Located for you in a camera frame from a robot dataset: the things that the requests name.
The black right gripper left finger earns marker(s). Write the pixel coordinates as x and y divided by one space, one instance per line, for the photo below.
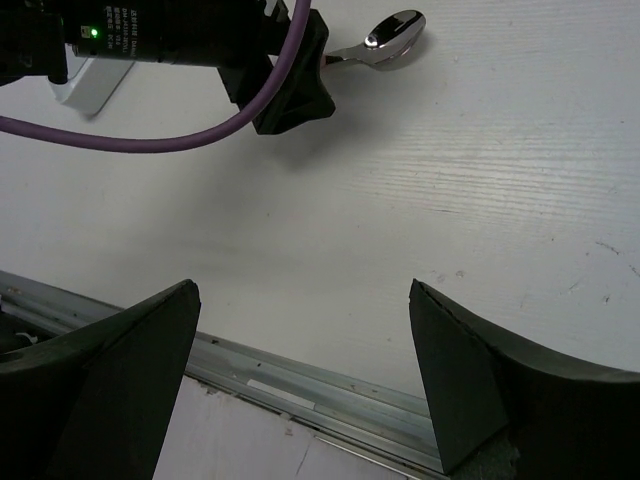
95 403

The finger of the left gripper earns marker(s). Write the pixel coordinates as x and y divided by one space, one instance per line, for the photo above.
302 97

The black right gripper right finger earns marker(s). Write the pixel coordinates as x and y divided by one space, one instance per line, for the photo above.
505 407

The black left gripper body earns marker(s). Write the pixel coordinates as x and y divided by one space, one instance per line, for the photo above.
37 36

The pink handled spoon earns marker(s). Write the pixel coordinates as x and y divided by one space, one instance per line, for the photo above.
391 39

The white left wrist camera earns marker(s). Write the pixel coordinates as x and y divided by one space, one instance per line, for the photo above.
91 83

